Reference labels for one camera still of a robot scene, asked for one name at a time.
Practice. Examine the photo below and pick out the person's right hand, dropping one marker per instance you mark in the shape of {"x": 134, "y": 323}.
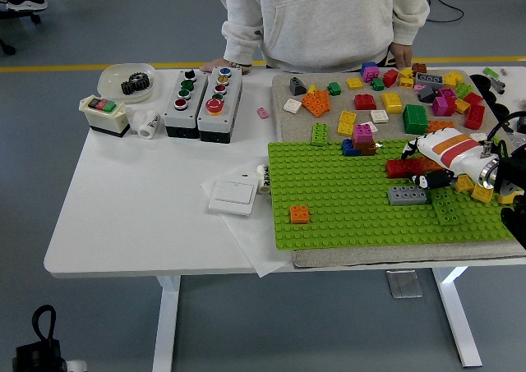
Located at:
{"x": 222, "y": 65}

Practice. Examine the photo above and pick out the large yellow brick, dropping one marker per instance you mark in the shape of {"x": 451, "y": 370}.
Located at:
{"x": 391, "y": 102}

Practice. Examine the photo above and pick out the white brick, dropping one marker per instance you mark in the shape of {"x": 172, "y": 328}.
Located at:
{"x": 478, "y": 136}

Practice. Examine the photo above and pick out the blue brick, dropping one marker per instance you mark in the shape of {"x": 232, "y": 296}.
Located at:
{"x": 365, "y": 68}
{"x": 349, "y": 148}

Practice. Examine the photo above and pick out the white pipe fitting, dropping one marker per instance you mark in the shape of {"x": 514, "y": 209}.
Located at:
{"x": 135, "y": 121}

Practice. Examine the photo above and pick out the person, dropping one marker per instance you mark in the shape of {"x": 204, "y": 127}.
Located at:
{"x": 328, "y": 19}

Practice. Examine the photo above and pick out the yellow long brick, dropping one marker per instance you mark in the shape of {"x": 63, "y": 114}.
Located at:
{"x": 347, "y": 122}

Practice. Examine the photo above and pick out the orange square brick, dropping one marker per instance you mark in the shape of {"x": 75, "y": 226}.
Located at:
{"x": 299, "y": 214}

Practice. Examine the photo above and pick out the white wall switch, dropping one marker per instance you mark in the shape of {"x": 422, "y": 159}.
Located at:
{"x": 232, "y": 193}

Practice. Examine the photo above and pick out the large dark green brick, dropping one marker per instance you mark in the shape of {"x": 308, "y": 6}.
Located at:
{"x": 415, "y": 119}

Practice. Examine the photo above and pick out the grey four-button control box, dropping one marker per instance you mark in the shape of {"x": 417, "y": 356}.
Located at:
{"x": 172, "y": 119}

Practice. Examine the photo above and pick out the brown brick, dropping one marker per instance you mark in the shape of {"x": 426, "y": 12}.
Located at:
{"x": 366, "y": 149}
{"x": 419, "y": 68}

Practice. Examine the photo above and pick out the clear plastic bag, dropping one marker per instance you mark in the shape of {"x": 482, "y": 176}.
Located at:
{"x": 518, "y": 137}

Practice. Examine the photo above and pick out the person's left forearm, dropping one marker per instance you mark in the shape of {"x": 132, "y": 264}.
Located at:
{"x": 411, "y": 19}

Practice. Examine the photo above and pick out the small white labelled tube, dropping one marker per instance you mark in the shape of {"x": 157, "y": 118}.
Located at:
{"x": 263, "y": 181}

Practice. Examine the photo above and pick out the dark grey long brick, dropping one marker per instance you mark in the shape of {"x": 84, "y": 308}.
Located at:
{"x": 429, "y": 79}

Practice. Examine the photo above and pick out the grey-brown mat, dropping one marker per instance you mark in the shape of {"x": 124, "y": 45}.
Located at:
{"x": 300, "y": 125}

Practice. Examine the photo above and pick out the small pink piece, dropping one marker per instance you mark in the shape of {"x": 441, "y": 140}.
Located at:
{"x": 419, "y": 87}

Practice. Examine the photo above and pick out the person's right forearm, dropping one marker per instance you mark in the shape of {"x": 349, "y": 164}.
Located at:
{"x": 242, "y": 31}

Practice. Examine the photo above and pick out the dark grey slope brick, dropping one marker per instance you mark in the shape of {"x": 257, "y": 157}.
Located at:
{"x": 297, "y": 86}
{"x": 427, "y": 94}

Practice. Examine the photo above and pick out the grey metal part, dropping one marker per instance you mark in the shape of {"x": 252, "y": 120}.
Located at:
{"x": 497, "y": 85}

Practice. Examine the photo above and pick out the green studded baseplate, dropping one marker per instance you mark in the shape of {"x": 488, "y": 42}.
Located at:
{"x": 328, "y": 183}

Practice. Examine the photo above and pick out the lime green long plate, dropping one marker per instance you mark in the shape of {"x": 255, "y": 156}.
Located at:
{"x": 447, "y": 208}

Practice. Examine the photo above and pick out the person's left hand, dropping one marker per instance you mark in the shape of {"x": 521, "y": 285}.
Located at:
{"x": 402, "y": 56}

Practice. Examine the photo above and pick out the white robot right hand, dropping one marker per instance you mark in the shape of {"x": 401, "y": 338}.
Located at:
{"x": 448, "y": 150}

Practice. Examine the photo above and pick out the tall red brick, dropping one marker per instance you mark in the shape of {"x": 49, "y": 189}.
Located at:
{"x": 475, "y": 116}

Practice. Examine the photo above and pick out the red long brick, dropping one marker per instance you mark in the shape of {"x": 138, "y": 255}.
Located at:
{"x": 398, "y": 168}

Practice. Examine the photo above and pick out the small pink brick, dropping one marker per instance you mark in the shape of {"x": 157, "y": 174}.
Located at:
{"x": 263, "y": 113}

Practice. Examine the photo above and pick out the small black box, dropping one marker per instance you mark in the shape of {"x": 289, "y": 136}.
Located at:
{"x": 522, "y": 123}

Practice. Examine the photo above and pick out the yellow square brick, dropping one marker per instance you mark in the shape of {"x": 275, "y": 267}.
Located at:
{"x": 464, "y": 184}
{"x": 481, "y": 193}
{"x": 354, "y": 83}

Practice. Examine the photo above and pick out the yellow window brick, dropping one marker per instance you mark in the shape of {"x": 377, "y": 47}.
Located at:
{"x": 406, "y": 83}

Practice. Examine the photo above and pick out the large white labelled tube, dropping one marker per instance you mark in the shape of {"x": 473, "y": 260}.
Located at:
{"x": 149, "y": 126}

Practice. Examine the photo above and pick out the white table leg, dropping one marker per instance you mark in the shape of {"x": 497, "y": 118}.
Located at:
{"x": 166, "y": 327}
{"x": 456, "y": 314}

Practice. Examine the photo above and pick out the clear floor plate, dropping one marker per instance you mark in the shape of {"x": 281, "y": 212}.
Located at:
{"x": 404, "y": 283}

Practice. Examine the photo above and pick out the small yellow slope brick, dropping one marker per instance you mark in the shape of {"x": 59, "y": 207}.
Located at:
{"x": 312, "y": 89}

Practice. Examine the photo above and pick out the white square tile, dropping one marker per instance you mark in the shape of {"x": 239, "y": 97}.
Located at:
{"x": 373, "y": 126}
{"x": 292, "y": 106}
{"x": 380, "y": 116}

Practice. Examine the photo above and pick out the red square brick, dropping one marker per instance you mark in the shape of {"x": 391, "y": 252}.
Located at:
{"x": 365, "y": 102}

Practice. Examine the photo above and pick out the grey emergency-stop control box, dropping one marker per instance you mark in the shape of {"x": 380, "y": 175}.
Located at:
{"x": 230, "y": 101}

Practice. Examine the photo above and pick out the orange wedge brick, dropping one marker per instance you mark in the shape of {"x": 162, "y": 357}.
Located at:
{"x": 317, "y": 102}

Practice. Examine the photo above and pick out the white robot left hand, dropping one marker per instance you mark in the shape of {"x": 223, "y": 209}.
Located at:
{"x": 77, "y": 366}

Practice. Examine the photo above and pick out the small dark green brick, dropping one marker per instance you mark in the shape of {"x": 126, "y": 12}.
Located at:
{"x": 377, "y": 84}

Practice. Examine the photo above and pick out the black white sneaker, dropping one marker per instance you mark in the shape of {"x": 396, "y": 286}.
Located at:
{"x": 29, "y": 4}

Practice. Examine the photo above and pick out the black gear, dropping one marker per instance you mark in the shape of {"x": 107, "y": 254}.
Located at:
{"x": 128, "y": 88}
{"x": 140, "y": 81}

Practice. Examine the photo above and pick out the large magenta brick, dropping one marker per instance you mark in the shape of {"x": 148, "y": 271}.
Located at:
{"x": 440, "y": 106}

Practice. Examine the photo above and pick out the beige red-green switch box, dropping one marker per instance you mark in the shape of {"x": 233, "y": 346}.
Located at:
{"x": 104, "y": 119}

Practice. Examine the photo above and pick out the white paper sheet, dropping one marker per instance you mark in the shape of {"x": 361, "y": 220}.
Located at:
{"x": 255, "y": 240}

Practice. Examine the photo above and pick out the white plastic bowl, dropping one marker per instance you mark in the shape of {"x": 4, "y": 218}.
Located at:
{"x": 111, "y": 80}

